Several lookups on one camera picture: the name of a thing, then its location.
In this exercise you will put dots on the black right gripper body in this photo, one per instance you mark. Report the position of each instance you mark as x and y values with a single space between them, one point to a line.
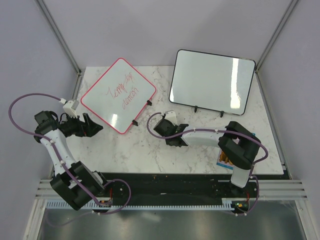
167 141

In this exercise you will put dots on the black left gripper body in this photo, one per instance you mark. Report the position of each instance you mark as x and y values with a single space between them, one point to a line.
73 127

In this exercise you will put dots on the pink framed whiteboard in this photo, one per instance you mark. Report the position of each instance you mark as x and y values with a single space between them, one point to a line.
119 95

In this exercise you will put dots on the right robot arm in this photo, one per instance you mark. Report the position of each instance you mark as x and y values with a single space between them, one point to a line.
210 137

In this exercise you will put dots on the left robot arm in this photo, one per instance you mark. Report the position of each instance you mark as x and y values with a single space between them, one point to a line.
72 180

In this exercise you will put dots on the black whiteboard clip near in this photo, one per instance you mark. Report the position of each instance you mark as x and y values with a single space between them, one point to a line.
134 122

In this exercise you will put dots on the black framed whiteboard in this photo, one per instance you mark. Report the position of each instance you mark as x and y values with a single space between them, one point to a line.
210 81

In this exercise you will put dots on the dog picture book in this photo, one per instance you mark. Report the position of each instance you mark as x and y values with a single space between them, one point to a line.
223 158

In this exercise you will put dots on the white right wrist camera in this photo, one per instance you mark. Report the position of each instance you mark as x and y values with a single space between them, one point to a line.
171 117

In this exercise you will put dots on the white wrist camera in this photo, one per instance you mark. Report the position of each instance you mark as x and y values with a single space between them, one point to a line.
171 117
70 108

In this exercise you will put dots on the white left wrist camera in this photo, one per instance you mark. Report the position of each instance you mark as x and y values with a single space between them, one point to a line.
70 108

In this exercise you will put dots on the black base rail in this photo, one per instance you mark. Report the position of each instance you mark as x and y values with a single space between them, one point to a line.
176 189

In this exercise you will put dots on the white slotted cable duct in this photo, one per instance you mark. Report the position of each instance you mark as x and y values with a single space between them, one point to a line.
226 205

